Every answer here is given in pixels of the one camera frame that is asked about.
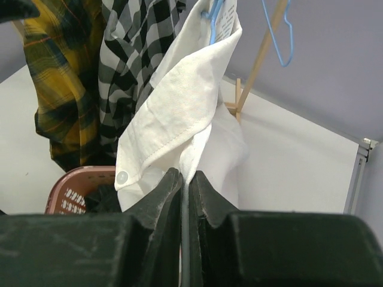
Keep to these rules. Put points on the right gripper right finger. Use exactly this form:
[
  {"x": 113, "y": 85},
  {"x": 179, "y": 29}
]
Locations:
[{"x": 232, "y": 247}]

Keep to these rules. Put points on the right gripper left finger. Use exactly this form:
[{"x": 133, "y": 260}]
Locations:
[{"x": 139, "y": 247}]

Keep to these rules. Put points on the dark pinstriped shirt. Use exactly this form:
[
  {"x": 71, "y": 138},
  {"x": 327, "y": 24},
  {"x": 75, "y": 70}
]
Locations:
[{"x": 103, "y": 200}]

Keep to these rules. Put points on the pink plastic laundry basket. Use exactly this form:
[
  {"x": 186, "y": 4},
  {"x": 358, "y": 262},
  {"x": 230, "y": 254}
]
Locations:
[{"x": 68, "y": 193}]

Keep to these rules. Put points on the light blue wire hanger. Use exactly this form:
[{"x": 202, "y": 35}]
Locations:
[{"x": 279, "y": 30}]

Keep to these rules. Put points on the blue hanger of white shirt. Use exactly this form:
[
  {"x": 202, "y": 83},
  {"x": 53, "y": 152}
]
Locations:
[{"x": 212, "y": 15}]

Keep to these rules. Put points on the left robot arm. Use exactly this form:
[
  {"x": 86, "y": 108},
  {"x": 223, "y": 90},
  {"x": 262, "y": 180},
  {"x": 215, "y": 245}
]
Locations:
[{"x": 11, "y": 10}]

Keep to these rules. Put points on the black white checked shirt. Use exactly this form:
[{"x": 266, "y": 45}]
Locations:
[{"x": 136, "y": 38}]

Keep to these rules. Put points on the yellow plaid shirt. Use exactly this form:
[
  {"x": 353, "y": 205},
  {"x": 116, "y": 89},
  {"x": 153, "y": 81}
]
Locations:
[{"x": 61, "y": 48}]

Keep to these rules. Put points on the wooden clothes rack frame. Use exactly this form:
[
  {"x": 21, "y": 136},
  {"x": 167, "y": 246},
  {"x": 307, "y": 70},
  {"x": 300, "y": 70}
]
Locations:
[{"x": 241, "y": 94}]

